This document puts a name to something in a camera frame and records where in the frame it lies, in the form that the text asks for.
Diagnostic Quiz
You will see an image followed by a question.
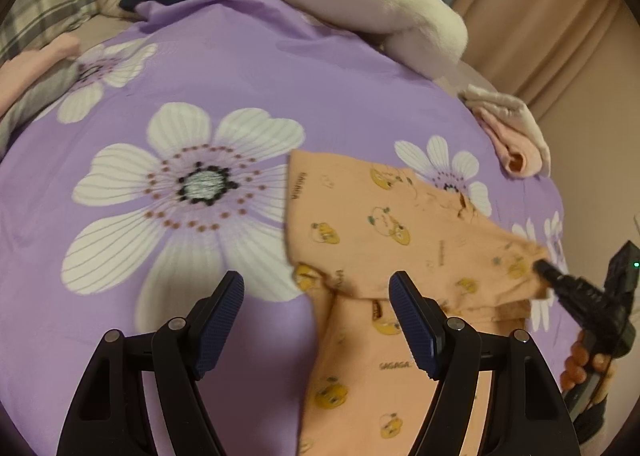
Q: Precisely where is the pink folded garment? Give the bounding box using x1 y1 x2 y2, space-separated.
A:
459 84 552 180

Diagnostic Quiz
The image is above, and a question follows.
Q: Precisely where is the light pink cloth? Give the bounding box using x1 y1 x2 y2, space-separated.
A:
0 33 83 106

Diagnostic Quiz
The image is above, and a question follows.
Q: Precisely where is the orange cartoon print shirt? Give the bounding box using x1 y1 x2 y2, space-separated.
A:
282 150 553 456

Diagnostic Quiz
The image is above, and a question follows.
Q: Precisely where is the purple floral bedsheet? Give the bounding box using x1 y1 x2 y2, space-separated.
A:
0 0 568 456

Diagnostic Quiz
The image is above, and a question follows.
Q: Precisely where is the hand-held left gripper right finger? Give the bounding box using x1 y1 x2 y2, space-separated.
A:
388 270 583 456

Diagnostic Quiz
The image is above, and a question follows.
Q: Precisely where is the grey plaid pillow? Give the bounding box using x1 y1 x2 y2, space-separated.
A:
0 0 101 66

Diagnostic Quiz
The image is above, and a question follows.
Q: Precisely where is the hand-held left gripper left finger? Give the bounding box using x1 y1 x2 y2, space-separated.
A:
56 270 246 456

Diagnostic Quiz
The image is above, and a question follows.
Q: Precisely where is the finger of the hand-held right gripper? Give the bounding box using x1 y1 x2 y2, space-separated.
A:
534 259 605 323

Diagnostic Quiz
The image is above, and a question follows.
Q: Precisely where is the beige curtain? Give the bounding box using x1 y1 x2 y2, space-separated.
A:
450 0 640 106

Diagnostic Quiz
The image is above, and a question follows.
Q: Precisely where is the person's right hand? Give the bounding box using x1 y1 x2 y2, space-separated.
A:
560 340 615 387

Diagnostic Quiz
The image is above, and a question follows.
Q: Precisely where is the grey cloth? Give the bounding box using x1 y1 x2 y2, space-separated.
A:
0 63 81 157

